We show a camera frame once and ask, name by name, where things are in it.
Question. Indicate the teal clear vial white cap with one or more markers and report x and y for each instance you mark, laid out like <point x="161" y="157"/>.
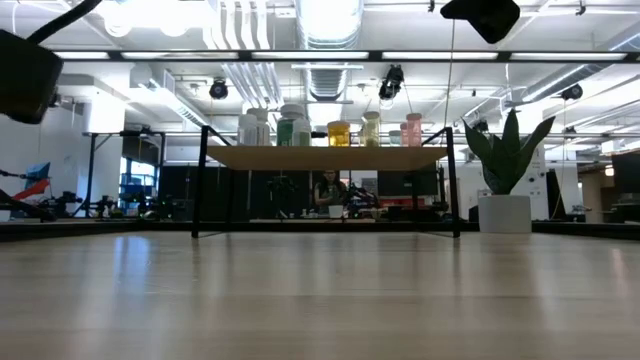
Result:
<point x="394" y="139"/>

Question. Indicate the yellow-green vial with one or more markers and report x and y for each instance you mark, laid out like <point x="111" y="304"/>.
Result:
<point x="371" y="131"/>

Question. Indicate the orange vial white cap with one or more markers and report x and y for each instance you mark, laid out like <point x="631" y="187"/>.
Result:
<point x="338" y="135"/>

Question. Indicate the large green-label bottle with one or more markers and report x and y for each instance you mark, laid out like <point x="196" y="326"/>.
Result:
<point x="285" y="132"/>

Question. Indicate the small clear bottle pink label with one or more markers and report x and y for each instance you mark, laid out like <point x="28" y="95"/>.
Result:
<point x="263" y="127"/>

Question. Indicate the blue monitor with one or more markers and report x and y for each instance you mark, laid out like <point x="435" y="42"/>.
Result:
<point x="39" y="170"/>

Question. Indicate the black ceiling spot lamp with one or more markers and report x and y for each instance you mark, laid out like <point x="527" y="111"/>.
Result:
<point x="218" y="89"/>
<point x="571" y="91"/>

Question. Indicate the green snake plant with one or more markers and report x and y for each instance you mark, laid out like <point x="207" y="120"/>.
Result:
<point x="510" y="150"/>

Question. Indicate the white round plant pot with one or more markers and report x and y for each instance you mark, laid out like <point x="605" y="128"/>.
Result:
<point x="505" y="215"/>

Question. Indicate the black monitor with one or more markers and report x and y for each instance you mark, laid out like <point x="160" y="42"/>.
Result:
<point x="627" y="175"/>

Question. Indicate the person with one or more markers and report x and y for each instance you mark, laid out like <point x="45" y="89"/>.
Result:
<point x="330" y="192"/>

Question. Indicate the white cup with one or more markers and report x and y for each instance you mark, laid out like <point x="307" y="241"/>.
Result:
<point x="335" y="211"/>

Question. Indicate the black hanging overhead camera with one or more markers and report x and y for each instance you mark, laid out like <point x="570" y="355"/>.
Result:
<point x="391" y="82"/>

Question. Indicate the black metal rig frame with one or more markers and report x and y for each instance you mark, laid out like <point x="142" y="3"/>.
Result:
<point x="375" y="56"/>

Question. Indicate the round silver ventilation duct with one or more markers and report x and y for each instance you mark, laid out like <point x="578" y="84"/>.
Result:
<point x="327" y="25"/>

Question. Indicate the wooden shelf black metal frame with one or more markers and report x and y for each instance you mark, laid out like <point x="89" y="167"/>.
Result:
<point x="325" y="159"/>

